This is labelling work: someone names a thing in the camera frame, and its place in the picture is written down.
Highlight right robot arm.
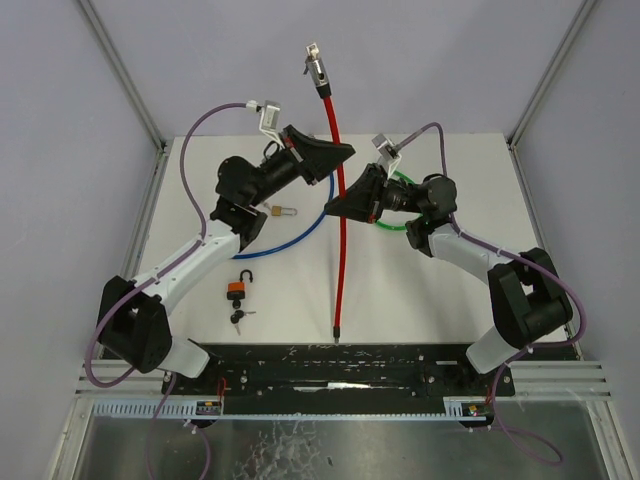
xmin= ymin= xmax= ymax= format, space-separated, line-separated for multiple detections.
xmin=324 ymin=164 xmax=573 ymax=374

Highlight red cable lock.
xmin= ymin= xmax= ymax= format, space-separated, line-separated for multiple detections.
xmin=301 ymin=42 xmax=349 ymax=345

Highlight orange black padlock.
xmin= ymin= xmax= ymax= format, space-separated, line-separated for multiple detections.
xmin=226 ymin=269 xmax=254 ymax=310

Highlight blue cable lock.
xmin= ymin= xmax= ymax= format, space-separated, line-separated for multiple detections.
xmin=234 ymin=174 xmax=337 ymax=260

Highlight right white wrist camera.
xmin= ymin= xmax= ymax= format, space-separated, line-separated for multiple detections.
xmin=372 ymin=134 xmax=401 ymax=178

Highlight right aluminium frame post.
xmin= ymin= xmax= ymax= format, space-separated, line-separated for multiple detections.
xmin=506 ymin=0 xmax=600 ymax=150

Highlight left aluminium frame post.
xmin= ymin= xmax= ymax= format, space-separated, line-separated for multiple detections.
xmin=77 ymin=0 xmax=168 ymax=151

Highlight white slotted cable duct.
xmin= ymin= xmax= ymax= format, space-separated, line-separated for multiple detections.
xmin=93 ymin=390 xmax=486 ymax=421

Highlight black padlock keys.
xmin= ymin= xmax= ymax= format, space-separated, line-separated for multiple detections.
xmin=230 ymin=309 xmax=255 ymax=336

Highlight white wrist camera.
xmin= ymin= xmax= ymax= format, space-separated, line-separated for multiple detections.
xmin=372 ymin=134 xmax=401 ymax=178
xmin=245 ymin=100 xmax=281 ymax=143

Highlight brass padlock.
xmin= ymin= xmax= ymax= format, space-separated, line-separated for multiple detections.
xmin=263 ymin=202 xmax=298 ymax=217

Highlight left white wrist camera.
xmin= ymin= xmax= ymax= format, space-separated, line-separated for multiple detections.
xmin=245 ymin=100 xmax=281 ymax=143

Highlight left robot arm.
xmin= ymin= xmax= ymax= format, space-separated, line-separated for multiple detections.
xmin=97 ymin=125 xmax=355 ymax=378

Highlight aluminium frame post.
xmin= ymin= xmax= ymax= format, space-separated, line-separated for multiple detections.
xmin=77 ymin=0 xmax=168 ymax=151
xmin=506 ymin=0 xmax=600 ymax=150

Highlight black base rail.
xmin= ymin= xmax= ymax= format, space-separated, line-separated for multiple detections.
xmin=171 ymin=343 xmax=515 ymax=400

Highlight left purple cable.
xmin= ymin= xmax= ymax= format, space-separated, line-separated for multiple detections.
xmin=82 ymin=102 xmax=261 ymax=480

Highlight green cable lock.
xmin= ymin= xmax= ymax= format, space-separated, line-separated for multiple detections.
xmin=374 ymin=170 xmax=417 ymax=232

